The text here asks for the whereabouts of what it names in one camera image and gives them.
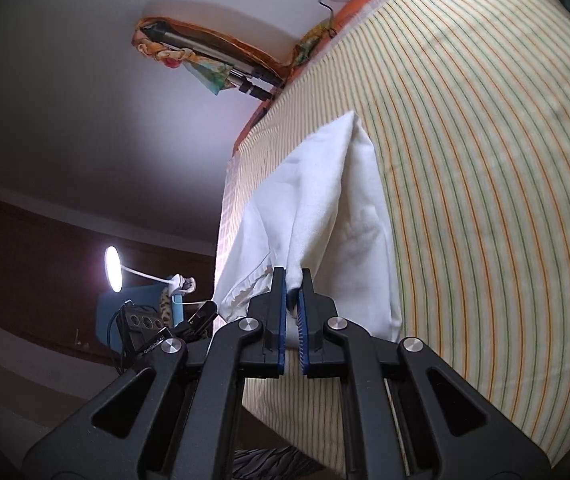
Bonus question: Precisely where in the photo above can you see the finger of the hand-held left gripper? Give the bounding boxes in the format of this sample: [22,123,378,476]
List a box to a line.
[180,300,219,337]

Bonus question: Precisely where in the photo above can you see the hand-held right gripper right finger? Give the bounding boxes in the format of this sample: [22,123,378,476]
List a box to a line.
[297,269,551,480]

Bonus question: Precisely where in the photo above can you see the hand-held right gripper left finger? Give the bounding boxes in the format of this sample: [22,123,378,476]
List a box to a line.
[22,267,286,480]

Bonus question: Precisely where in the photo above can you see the white t-shirt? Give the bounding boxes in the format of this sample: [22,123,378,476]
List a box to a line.
[212,110,403,351]

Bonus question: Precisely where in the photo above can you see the leopard print cloth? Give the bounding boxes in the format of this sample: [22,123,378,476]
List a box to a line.
[157,292,176,330]

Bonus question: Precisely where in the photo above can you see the blue chair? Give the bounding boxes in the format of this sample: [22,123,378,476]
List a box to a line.
[96,287,186,352]

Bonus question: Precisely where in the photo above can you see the white clip desk lamp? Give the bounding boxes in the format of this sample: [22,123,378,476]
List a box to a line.
[103,246,198,297]

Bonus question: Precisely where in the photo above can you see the pink checkered blanket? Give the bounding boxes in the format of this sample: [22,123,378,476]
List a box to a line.
[216,152,246,286]

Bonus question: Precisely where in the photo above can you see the dark zebra striped cloth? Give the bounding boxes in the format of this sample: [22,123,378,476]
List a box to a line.
[234,447,318,480]

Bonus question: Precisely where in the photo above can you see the striped yellow bed sheet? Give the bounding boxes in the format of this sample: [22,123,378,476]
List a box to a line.
[227,0,570,480]

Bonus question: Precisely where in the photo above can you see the colourful patterned scarf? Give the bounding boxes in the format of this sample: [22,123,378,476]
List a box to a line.
[132,35,233,97]

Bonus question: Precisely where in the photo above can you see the folded silver tripod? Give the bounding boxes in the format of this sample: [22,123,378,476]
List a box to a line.
[144,22,286,100]

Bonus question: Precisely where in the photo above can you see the orange cloth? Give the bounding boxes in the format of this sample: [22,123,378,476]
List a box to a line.
[132,16,296,78]

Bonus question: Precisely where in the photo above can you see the green yellow patterned cloth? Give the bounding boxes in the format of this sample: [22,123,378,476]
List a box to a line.
[292,17,337,68]

